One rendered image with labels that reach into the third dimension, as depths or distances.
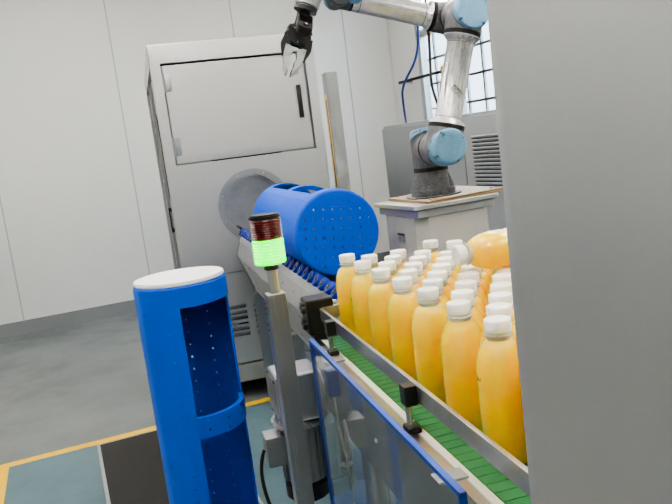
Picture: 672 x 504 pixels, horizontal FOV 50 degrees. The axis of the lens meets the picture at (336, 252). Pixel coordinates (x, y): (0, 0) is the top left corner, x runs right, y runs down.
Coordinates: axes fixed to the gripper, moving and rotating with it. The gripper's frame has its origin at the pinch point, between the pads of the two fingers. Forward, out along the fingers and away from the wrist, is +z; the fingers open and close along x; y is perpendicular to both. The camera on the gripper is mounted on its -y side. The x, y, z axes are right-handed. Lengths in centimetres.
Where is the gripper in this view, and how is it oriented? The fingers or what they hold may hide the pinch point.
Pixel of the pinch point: (289, 71)
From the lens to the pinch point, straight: 220.7
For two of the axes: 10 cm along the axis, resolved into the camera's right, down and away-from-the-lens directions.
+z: -2.7, 9.6, 0.7
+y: -2.2, -1.3, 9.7
